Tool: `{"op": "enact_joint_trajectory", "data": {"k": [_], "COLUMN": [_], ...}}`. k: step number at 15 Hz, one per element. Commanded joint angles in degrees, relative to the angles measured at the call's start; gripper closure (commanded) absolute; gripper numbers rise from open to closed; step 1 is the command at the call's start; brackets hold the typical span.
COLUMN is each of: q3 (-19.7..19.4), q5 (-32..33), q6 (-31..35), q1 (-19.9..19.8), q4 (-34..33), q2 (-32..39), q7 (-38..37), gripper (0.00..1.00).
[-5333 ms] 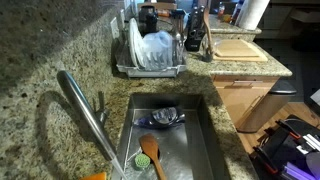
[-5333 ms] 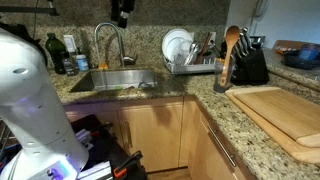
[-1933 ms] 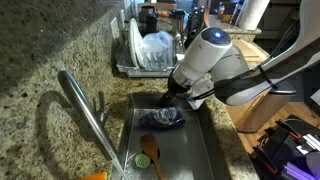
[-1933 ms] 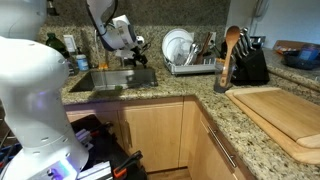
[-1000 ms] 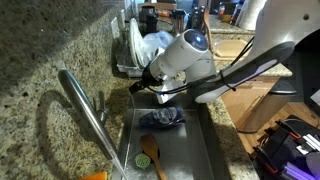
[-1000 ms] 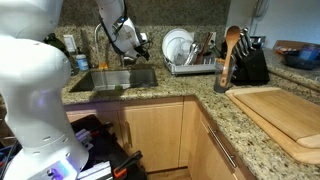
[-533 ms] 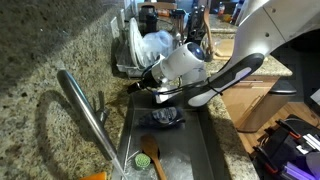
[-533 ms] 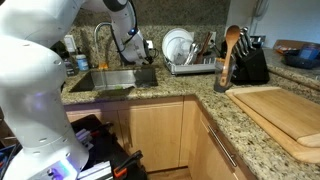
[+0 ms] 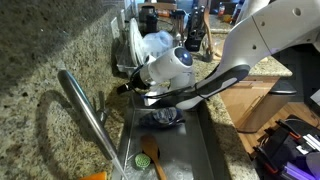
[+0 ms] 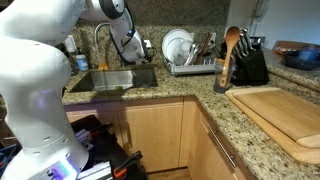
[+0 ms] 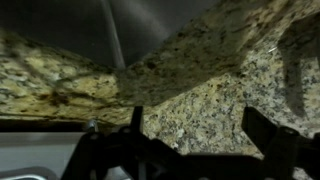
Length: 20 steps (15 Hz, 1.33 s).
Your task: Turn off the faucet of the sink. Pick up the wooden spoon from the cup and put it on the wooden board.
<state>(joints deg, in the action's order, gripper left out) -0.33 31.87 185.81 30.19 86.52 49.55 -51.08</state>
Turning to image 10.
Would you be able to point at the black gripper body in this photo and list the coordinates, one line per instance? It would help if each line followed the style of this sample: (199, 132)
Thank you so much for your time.
(150, 53)

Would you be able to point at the long wooden spoon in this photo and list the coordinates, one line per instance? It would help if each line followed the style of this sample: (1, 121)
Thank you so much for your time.
(230, 46)

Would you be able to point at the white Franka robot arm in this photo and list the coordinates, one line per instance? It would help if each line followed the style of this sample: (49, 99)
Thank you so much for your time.
(33, 83)

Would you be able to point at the metal serving spoon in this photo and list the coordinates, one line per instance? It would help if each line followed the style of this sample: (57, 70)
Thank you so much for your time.
(191, 53)

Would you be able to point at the stainless steel sink basin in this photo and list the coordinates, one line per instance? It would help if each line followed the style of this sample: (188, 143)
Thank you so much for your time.
(110, 80)

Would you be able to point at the clear glass cup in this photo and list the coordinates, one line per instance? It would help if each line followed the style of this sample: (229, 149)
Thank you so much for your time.
(220, 87)

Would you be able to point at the large wooden cutting board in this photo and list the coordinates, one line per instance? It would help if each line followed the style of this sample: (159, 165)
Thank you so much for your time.
(266, 130)

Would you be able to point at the smaller wooden cutting board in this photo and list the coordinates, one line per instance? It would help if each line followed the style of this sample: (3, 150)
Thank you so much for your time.
(286, 113)

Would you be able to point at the white dinner plate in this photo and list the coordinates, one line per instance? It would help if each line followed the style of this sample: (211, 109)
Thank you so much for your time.
(173, 38)

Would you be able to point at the grey dish rack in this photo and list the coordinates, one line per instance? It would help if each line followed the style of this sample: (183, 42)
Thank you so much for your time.
(190, 70)

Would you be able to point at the orange sponge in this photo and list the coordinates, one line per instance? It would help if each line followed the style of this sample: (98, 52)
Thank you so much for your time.
(103, 66)

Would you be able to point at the dark wooden utensil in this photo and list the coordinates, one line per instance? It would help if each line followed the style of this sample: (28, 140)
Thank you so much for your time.
(203, 48)

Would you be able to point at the white jar blue label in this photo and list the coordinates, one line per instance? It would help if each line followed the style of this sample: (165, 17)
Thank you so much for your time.
(82, 63)

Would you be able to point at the light wooden base cabinet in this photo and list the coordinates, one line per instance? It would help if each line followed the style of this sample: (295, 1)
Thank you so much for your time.
(156, 133)

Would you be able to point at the black knife block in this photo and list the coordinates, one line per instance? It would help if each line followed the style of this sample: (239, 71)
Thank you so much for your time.
(251, 70)

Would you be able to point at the dark blue bowl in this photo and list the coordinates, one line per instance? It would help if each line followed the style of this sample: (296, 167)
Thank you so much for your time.
(300, 63)

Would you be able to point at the blue plastic container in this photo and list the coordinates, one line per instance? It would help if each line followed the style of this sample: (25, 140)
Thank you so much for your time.
(308, 52)

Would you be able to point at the white wall outlet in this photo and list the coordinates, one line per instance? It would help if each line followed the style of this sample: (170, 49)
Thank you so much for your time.
(213, 37)
(70, 43)

